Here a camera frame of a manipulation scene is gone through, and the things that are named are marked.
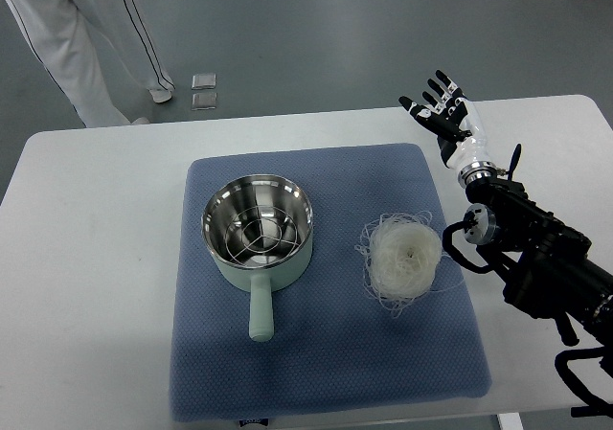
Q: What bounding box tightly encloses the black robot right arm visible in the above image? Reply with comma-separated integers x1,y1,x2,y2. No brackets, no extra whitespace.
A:
443,158,612,418

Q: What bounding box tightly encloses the upper metal floor plate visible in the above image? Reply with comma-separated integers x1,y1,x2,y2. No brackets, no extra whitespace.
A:
192,73,216,90

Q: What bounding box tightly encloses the blue textured fabric mat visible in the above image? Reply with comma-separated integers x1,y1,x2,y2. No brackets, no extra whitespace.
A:
170,143,491,422

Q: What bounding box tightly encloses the person in white trousers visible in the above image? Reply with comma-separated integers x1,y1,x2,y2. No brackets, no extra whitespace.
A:
5,0,174,128

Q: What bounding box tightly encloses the mint green steel pot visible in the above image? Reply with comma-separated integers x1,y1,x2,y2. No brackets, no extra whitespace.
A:
201,174,314,342

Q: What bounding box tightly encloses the white vermicelli noodle nest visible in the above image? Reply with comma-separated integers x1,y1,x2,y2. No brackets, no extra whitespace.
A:
354,210,465,319

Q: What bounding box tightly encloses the round wire steaming rack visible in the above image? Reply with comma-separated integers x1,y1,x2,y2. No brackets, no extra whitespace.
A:
220,206,302,267

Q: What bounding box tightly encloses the white table leg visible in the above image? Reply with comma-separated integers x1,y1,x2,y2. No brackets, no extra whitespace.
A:
497,413,524,430

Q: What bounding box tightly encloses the lower metal floor plate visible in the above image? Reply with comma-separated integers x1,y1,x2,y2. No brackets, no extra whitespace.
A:
191,91,217,110

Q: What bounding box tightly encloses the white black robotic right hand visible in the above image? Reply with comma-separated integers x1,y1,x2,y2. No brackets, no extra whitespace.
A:
398,70,494,181

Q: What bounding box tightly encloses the metal floor plate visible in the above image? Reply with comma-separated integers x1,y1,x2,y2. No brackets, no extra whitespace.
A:
192,73,216,90
191,91,217,110

